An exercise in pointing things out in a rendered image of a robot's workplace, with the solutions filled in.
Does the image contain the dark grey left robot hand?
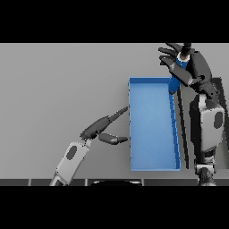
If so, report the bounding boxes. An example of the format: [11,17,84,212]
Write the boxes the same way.
[80,106,130,146]

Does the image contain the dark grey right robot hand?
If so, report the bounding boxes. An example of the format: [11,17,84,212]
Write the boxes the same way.
[157,43,221,99]

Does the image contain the blue pipe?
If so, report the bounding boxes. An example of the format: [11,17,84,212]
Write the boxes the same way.
[167,43,193,96]

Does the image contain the blue bin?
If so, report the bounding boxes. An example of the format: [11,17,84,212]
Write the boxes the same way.
[128,76,182,172]

